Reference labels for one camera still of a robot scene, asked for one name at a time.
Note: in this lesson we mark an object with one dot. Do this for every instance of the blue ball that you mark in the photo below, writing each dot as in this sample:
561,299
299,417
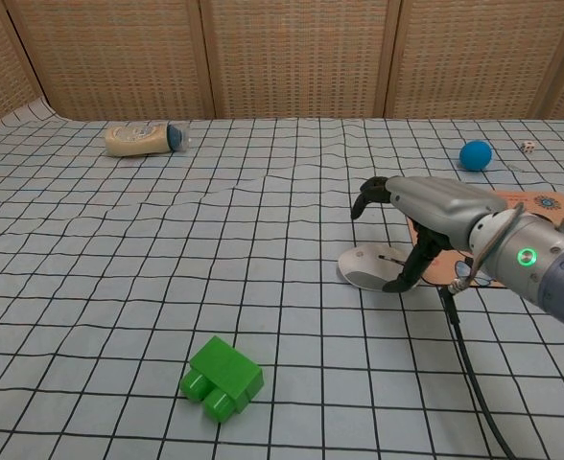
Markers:
475,155

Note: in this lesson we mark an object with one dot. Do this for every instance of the blue checked tablecloth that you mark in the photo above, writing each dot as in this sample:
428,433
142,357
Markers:
215,249

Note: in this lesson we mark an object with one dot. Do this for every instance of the small white die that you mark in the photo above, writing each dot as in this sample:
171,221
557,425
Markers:
528,147

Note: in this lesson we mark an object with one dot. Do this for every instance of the white computer mouse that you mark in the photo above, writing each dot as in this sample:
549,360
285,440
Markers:
363,264

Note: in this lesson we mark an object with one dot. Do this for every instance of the green toy building block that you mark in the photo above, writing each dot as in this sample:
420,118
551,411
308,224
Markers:
227,369

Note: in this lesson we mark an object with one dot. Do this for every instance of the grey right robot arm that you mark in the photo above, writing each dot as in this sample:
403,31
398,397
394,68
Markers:
541,268

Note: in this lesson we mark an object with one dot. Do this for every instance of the cream bottle with blue cap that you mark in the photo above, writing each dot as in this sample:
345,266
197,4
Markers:
135,140

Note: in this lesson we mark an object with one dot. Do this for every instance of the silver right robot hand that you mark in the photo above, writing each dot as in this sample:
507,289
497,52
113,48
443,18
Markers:
440,206

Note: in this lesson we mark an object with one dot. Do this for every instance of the cartoon girl mouse pad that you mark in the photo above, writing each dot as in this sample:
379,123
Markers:
548,200

